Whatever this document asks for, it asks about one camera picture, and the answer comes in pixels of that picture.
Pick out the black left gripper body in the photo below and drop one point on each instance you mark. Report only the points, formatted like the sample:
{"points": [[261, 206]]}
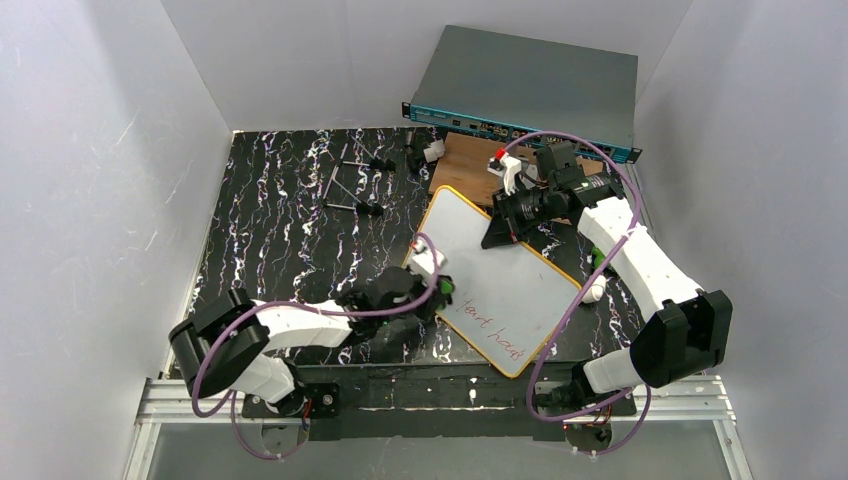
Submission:
{"points": [[428, 295]]}

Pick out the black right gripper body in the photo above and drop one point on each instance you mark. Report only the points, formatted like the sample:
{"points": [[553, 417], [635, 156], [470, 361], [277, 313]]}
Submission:
{"points": [[507, 213]]}

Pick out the green black whiteboard eraser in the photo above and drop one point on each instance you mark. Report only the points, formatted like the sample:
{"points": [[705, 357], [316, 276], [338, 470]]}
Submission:
{"points": [[446, 288]]}

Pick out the yellow framed whiteboard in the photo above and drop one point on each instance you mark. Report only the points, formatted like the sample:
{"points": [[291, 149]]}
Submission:
{"points": [[507, 300]]}

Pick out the white pvc elbow near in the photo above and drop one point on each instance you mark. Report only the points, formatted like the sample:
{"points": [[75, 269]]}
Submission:
{"points": [[596, 291]]}

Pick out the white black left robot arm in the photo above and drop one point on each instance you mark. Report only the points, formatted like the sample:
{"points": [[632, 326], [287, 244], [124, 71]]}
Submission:
{"points": [[229, 344]]}

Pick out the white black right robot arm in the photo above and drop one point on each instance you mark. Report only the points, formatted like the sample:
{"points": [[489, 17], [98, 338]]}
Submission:
{"points": [[686, 327]]}

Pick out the white pvc elbow far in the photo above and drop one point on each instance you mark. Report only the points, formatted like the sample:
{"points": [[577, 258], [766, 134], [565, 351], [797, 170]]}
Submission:
{"points": [[433, 151]]}

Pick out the brown wooden board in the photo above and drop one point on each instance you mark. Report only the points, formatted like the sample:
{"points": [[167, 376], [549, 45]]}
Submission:
{"points": [[464, 168]]}

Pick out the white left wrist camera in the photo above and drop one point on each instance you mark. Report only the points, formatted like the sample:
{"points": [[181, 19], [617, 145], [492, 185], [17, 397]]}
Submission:
{"points": [[423, 261]]}

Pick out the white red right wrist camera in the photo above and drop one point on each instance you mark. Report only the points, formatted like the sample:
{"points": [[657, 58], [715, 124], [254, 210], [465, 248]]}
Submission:
{"points": [[507, 167]]}

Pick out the teal grey network switch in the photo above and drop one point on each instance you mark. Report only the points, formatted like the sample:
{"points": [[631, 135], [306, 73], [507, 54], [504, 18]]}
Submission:
{"points": [[501, 87]]}

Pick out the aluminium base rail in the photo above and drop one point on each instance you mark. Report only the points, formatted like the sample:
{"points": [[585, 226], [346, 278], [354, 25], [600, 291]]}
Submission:
{"points": [[697, 398]]}

